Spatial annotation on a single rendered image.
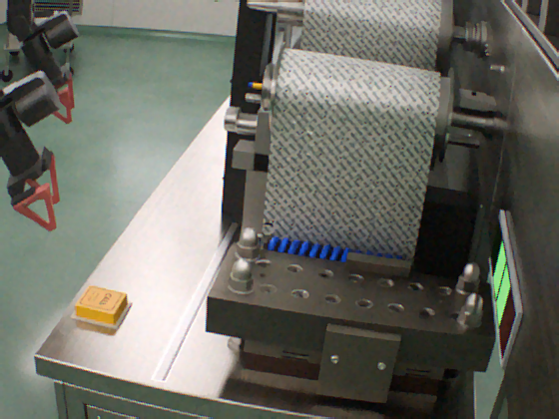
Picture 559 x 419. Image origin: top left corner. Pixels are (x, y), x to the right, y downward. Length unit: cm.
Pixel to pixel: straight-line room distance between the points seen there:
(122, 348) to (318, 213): 36
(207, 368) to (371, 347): 25
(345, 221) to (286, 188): 10
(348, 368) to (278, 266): 19
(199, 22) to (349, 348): 608
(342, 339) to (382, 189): 25
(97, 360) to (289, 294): 30
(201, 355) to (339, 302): 23
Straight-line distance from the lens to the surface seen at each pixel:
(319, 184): 121
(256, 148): 128
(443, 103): 117
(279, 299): 110
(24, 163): 122
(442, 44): 139
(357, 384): 111
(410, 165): 119
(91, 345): 121
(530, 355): 72
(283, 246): 122
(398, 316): 110
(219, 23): 699
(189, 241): 151
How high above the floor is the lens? 160
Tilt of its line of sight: 24 degrees down
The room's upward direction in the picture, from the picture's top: 6 degrees clockwise
